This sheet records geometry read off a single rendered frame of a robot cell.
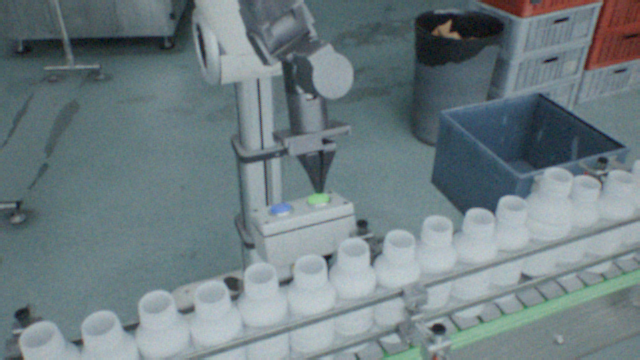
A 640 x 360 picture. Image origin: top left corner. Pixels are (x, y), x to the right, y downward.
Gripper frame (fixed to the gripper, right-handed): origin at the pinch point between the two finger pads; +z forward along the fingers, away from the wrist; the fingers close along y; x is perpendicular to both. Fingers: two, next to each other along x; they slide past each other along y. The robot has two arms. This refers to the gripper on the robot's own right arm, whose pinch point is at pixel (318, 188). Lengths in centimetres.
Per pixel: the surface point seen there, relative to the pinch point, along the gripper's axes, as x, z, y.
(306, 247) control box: -4.1, 7.0, -4.4
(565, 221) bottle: -20.5, 6.0, 27.1
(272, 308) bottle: -18.4, 6.9, -13.7
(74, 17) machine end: 370, -43, -39
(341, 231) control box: -4.1, 6.0, 1.2
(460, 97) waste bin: 167, 26, 137
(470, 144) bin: 34, 9, 50
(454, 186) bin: 41, 22, 50
